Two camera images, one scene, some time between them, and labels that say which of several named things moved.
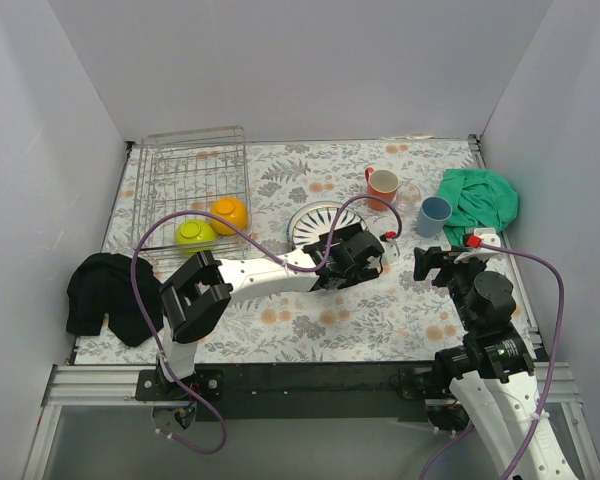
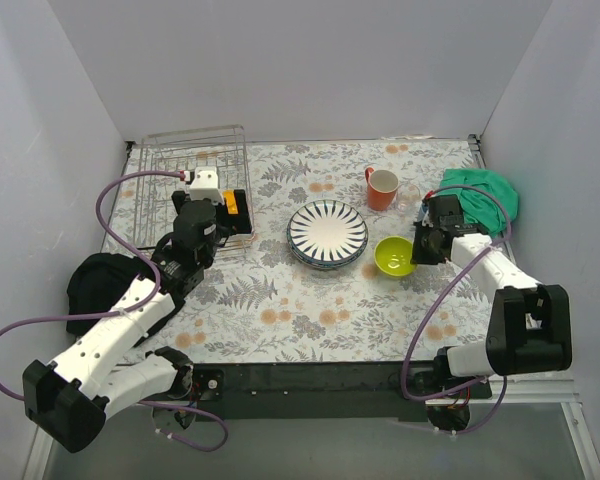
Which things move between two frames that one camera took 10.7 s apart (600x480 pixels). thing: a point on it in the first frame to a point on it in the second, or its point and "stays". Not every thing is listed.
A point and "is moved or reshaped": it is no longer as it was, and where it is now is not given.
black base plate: x=304 y=390 stays
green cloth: x=480 y=199 stays
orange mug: x=383 y=183 stays
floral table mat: x=260 y=203 stays
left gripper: x=368 y=255 to x=237 y=217
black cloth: x=102 y=284 stays
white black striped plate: x=314 y=221 stays
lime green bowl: x=195 y=236 is moved or reshaped
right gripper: x=440 y=265 to x=425 y=245
